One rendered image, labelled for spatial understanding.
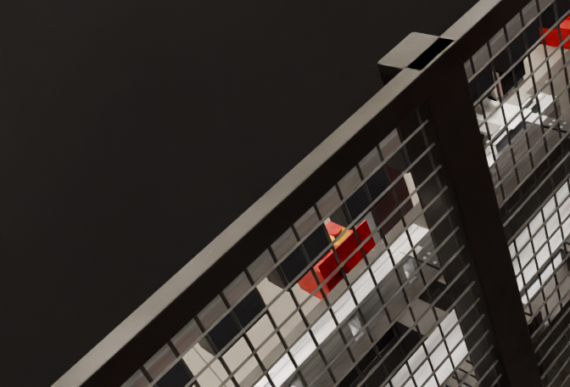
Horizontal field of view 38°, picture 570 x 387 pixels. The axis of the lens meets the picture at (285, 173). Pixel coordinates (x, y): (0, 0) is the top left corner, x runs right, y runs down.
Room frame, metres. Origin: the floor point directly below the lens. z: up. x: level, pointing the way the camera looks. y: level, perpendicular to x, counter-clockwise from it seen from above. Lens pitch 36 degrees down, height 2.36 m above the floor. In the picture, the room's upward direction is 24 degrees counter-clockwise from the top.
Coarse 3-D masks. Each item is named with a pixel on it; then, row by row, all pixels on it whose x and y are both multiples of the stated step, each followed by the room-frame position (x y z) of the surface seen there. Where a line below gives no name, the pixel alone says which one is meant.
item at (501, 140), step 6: (534, 102) 1.73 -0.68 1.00; (528, 108) 1.72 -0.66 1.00; (534, 108) 1.72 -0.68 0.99; (528, 114) 1.71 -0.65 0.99; (516, 126) 1.68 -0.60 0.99; (522, 126) 1.69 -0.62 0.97; (504, 132) 1.66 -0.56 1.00; (510, 132) 1.66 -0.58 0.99; (516, 132) 1.68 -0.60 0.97; (498, 138) 1.65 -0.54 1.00; (504, 138) 1.65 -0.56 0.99; (498, 144) 1.64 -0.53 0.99; (504, 144) 1.65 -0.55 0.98; (498, 150) 1.64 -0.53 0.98
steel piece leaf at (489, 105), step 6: (486, 102) 1.80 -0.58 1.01; (492, 102) 1.80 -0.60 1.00; (498, 102) 1.79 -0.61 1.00; (480, 108) 1.79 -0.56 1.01; (486, 108) 1.79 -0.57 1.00; (492, 108) 1.78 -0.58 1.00; (504, 108) 1.76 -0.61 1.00; (510, 108) 1.75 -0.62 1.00; (516, 108) 1.74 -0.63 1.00; (486, 114) 1.77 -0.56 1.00; (498, 114) 1.74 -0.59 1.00; (510, 114) 1.72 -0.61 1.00; (480, 120) 1.75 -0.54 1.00; (492, 120) 1.73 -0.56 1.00; (498, 120) 1.72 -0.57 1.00
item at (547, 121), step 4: (528, 116) 1.68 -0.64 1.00; (532, 116) 1.67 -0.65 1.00; (536, 116) 1.67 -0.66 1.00; (544, 116) 1.65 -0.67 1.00; (528, 120) 1.67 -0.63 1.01; (532, 120) 1.66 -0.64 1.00; (544, 120) 1.64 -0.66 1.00; (548, 120) 1.63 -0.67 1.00; (552, 120) 1.63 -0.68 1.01; (536, 124) 1.64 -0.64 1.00; (544, 124) 1.62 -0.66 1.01; (548, 124) 1.62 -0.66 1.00; (552, 124) 1.61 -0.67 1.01; (556, 124) 1.60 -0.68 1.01; (560, 124) 1.60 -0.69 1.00; (564, 124) 1.59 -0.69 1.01; (568, 124) 1.59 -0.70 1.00; (548, 128) 1.61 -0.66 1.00; (552, 128) 1.60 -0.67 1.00; (556, 128) 1.59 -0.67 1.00; (564, 128) 1.58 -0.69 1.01; (568, 128) 1.57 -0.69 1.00; (564, 132) 1.57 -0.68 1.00; (568, 140) 1.51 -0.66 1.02; (568, 144) 1.52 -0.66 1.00
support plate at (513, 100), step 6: (516, 96) 1.79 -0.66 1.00; (522, 96) 1.77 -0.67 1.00; (528, 96) 1.76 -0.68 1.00; (510, 102) 1.77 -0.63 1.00; (516, 102) 1.76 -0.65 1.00; (522, 102) 1.75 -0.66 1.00; (492, 126) 1.71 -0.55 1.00; (498, 126) 1.70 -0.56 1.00; (486, 132) 1.70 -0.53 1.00; (492, 132) 1.68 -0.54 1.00
